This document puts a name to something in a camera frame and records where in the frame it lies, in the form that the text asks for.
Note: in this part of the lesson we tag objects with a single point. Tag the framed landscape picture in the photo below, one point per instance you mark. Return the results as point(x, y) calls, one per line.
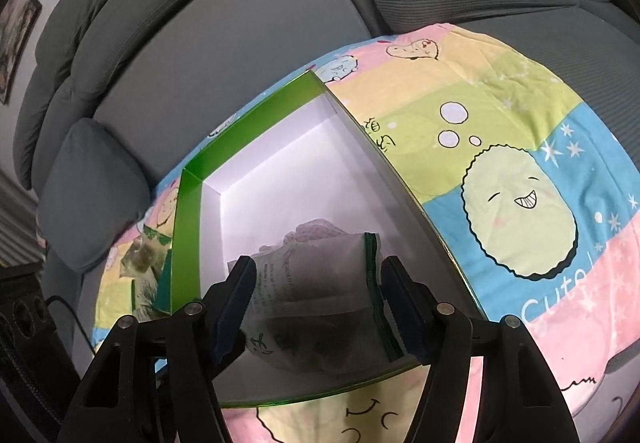
point(20, 38)

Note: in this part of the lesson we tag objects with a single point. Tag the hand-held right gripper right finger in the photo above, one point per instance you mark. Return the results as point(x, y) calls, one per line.
point(400, 303)

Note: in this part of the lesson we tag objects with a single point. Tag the green cardboard box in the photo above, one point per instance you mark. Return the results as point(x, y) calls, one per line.
point(300, 163)

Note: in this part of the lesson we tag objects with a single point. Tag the clear plastic zip bag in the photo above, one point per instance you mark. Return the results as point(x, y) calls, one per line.
point(310, 283)

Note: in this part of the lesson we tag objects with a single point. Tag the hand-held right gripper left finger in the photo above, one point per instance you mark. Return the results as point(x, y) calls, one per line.
point(239, 295)

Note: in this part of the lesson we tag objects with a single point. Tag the grey curtain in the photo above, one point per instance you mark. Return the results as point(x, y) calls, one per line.
point(17, 218)

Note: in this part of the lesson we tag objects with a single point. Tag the grey sofa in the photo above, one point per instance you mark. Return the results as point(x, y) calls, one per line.
point(225, 23)

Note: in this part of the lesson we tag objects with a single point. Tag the black speaker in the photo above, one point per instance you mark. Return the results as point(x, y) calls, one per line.
point(22, 323)

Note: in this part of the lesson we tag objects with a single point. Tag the cartoon printed blanket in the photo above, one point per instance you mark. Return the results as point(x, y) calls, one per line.
point(500, 98)

